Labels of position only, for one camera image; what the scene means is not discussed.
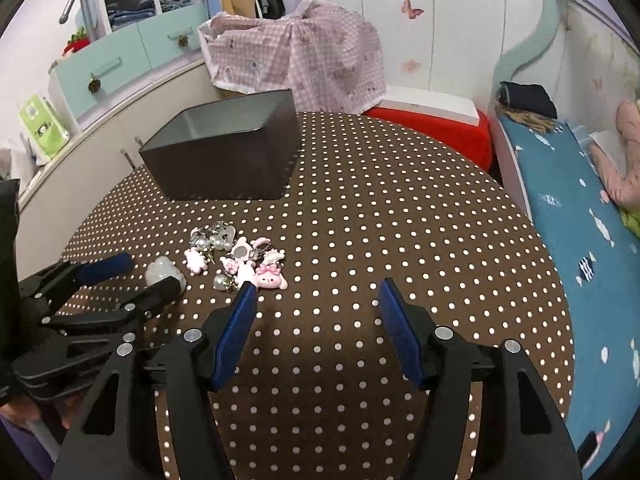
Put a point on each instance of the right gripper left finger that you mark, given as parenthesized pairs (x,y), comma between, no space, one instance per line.
(114,435)

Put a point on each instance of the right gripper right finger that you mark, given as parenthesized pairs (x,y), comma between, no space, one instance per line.
(522,433)

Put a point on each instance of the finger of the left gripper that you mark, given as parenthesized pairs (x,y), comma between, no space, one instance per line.
(51,287)
(133,313)

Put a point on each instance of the white flower charm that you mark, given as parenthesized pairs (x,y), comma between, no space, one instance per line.
(162,267)

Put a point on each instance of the white bunny charm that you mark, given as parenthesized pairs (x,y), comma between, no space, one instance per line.
(195,261)

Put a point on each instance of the white low cabinet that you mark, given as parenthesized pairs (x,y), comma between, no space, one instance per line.
(69,188)

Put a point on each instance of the single pearl earring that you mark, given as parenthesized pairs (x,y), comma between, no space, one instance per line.
(224,282)

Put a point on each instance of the pearl earring cluster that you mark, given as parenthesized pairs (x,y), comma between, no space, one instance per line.
(219,237)

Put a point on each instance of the green white package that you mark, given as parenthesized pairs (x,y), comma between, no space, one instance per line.
(44,127)

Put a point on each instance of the pink white charm pile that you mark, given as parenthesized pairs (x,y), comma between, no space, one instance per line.
(246,255)

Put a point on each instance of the brown polka dot tablecloth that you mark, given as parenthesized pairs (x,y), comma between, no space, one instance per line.
(318,392)

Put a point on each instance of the teal patterned bed mattress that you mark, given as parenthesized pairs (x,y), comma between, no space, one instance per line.
(597,259)

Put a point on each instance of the teal drawer unit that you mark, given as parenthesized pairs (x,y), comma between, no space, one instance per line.
(91,80)

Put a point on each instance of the dark grey storage box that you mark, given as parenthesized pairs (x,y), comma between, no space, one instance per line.
(244,148)

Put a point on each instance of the red strawberry plush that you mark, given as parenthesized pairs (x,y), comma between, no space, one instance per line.
(77,41)

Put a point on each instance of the pink plush toy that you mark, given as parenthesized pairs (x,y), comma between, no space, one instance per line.
(615,154)

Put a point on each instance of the red white cooler box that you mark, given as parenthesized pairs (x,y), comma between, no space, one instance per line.
(452,120)

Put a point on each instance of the dark folded clothes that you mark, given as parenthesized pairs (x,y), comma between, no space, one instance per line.
(526,97)

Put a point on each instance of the pink checkered cloth cover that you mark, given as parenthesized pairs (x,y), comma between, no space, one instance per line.
(329,57)

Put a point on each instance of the white wardrobe doors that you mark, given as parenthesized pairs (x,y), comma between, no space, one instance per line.
(448,46)

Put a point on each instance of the teal bunk bed frame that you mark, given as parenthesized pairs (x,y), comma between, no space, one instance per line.
(540,25)

